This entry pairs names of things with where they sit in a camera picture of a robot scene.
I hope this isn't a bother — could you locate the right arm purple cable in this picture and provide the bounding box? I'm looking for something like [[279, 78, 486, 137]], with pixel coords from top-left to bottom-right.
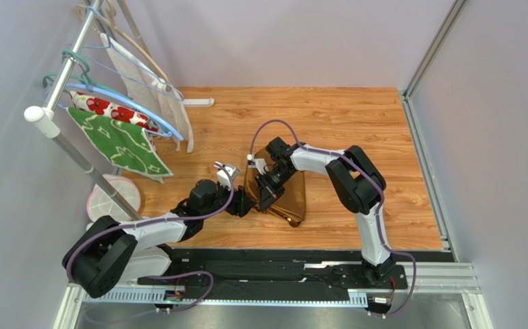
[[249, 119, 417, 318]]

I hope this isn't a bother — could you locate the thin blue wire hanger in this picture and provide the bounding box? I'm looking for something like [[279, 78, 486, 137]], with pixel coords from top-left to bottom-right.
[[75, 5, 184, 101]]

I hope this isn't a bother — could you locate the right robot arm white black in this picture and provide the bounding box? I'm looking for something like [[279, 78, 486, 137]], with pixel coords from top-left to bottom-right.
[[249, 138, 395, 286]]

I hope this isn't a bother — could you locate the light blue plastic hanger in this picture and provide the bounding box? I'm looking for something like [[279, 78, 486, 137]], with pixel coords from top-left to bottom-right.
[[65, 82, 185, 141]]

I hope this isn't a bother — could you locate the teal plastic hanger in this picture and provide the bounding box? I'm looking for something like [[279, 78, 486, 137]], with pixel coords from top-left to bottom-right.
[[41, 49, 123, 99]]

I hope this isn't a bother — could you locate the green white patterned towel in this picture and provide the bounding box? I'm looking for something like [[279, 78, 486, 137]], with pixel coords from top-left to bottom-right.
[[67, 108, 174, 184]]

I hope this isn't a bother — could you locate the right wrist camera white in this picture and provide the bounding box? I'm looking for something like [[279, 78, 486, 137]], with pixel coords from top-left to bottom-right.
[[247, 154, 268, 174]]

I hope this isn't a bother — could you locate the white metal clothes rack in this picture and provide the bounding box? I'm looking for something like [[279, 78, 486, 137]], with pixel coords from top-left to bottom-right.
[[23, 0, 216, 235]]

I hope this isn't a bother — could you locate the wooden hanger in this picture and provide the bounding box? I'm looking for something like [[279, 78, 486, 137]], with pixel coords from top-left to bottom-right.
[[97, 0, 170, 83]]

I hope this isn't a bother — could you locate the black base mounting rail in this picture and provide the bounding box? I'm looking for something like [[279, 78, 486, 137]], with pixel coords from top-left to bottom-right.
[[137, 247, 452, 302]]

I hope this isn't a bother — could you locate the red floral white cloth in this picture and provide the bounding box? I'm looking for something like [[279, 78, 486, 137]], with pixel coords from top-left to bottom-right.
[[69, 91, 159, 132]]

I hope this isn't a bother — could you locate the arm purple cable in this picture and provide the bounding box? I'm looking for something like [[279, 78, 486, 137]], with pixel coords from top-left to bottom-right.
[[65, 160, 236, 313], [249, 119, 417, 318]]

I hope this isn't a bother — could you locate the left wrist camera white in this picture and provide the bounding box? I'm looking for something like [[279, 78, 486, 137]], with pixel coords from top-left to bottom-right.
[[214, 162, 240, 190]]

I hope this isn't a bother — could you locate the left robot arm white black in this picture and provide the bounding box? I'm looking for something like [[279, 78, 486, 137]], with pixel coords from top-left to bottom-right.
[[62, 180, 258, 298]]

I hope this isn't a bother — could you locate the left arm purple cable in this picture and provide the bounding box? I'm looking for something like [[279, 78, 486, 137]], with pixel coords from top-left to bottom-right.
[[65, 160, 236, 313]]

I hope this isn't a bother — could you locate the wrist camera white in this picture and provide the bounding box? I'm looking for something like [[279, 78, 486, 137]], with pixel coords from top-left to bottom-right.
[[247, 154, 268, 174], [214, 162, 240, 190]]

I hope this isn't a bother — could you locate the brown satin napkin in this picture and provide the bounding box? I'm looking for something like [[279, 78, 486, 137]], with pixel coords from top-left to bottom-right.
[[244, 167, 307, 228]]

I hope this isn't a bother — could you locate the beige grey hanging cloth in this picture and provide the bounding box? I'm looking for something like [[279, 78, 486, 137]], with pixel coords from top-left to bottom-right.
[[99, 32, 194, 154]]

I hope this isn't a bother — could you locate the aluminium corner frame post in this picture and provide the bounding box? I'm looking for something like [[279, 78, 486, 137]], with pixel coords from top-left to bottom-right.
[[402, 0, 470, 99]]

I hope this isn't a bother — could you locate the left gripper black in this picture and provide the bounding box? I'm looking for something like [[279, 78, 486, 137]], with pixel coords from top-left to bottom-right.
[[201, 180, 257, 220]]

